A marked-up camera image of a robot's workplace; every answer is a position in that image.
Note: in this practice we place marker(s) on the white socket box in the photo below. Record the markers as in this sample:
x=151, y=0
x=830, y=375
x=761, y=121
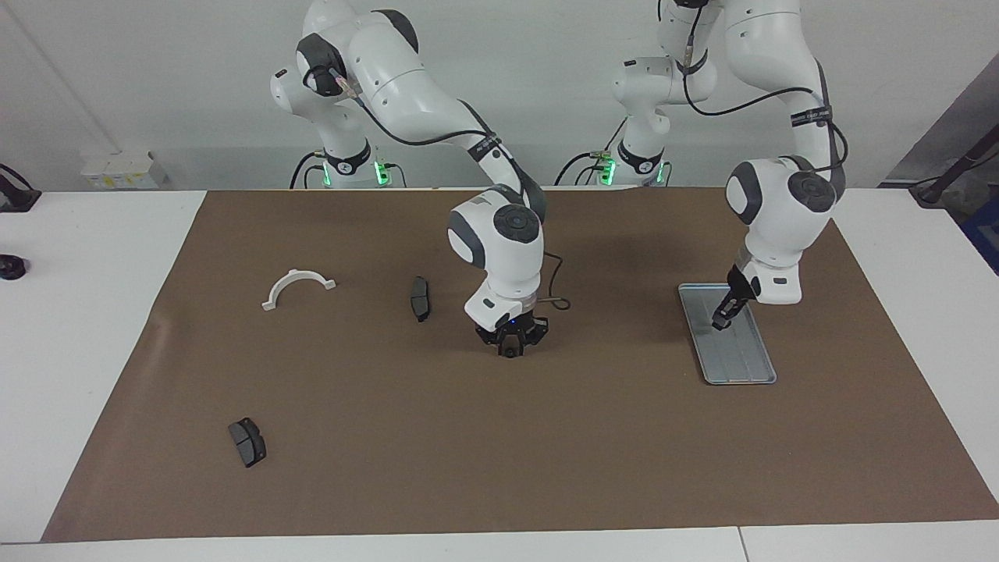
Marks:
x=125, y=172

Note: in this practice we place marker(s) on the grey partition panel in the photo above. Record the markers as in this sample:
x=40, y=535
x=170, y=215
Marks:
x=960, y=117

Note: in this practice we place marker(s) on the black clamp mount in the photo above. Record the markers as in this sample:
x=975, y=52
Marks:
x=15, y=195

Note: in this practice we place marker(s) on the grooved grey brake pad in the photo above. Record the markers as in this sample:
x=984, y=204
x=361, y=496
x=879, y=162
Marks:
x=248, y=443

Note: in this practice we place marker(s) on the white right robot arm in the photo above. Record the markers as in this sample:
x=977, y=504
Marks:
x=499, y=234

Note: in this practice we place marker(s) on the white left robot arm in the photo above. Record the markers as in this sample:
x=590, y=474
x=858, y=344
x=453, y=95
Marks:
x=780, y=211

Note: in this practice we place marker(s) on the long grey brake pad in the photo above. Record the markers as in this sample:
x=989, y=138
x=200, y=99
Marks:
x=421, y=299

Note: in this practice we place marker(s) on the white curved plastic bracket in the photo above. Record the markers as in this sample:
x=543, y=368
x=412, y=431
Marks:
x=299, y=275

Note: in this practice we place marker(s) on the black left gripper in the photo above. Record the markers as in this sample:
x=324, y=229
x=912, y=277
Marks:
x=743, y=287

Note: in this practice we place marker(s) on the brown table mat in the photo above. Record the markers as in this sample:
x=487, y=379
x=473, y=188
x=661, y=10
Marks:
x=468, y=437

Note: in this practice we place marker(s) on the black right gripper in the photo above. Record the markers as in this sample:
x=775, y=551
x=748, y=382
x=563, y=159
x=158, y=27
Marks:
x=511, y=328

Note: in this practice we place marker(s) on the black stand pole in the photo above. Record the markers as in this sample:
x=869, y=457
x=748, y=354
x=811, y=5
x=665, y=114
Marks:
x=948, y=176

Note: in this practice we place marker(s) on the silver metal tray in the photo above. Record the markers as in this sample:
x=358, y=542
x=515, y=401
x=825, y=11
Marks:
x=734, y=359

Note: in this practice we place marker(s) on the blue crate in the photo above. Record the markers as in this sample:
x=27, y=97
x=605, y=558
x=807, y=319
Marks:
x=985, y=238

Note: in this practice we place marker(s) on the small black bearing gear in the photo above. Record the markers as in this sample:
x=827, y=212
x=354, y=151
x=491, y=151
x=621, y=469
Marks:
x=509, y=351

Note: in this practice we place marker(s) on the black round knob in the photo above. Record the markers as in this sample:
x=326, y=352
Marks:
x=12, y=267

